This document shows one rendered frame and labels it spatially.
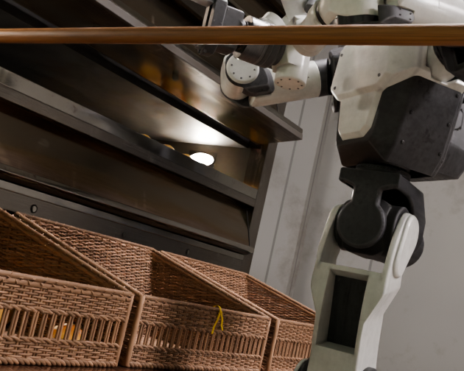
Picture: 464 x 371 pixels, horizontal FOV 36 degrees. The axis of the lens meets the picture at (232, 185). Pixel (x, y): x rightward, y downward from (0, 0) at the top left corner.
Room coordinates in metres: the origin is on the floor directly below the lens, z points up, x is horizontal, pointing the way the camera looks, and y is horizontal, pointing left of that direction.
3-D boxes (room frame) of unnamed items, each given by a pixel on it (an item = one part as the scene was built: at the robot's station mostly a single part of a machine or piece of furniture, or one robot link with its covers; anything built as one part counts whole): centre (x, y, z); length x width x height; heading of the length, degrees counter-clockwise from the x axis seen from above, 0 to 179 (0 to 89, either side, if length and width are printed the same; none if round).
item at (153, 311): (1.85, 0.16, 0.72); 0.56 x 0.49 x 0.28; 145
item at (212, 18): (1.34, 0.06, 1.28); 0.12 x 0.10 x 0.13; 113
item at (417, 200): (1.53, -0.34, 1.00); 0.28 x 0.13 x 0.18; 148
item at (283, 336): (2.36, -0.17, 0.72); 0.56 x 0.49 x 0.28; 146
